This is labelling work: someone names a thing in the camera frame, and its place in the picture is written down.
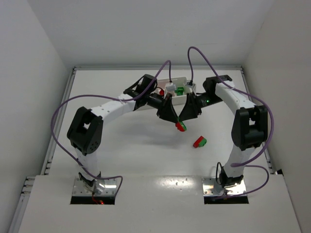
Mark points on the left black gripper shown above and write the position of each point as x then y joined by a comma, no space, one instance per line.
164,106

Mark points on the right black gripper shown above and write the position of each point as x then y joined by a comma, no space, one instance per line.
192,104

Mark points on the red lego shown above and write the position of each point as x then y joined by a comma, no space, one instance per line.
180,126

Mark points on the green lego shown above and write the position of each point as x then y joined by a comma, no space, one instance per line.
183,123

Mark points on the green lego end brick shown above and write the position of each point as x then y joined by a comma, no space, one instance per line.
179,91

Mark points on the green rounded lego brick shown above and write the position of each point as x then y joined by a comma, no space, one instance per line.
203,142

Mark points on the red long lego brick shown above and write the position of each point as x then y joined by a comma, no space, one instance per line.
198,141

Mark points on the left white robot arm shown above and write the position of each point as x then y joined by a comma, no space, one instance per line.
86,129

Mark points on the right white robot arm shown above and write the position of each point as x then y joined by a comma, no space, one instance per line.
250,125

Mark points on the white three-compartment tray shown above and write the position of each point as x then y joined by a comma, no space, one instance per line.
179,82

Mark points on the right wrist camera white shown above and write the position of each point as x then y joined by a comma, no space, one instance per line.
191,86

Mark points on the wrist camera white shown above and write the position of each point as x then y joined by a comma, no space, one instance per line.
191,86
170,87

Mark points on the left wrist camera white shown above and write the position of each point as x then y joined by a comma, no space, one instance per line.
170,87

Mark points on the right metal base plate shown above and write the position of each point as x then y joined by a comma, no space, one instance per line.
212,189

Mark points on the metal base plate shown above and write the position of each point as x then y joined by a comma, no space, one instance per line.
102,188
212,189

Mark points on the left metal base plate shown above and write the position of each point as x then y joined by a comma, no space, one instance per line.
102,188

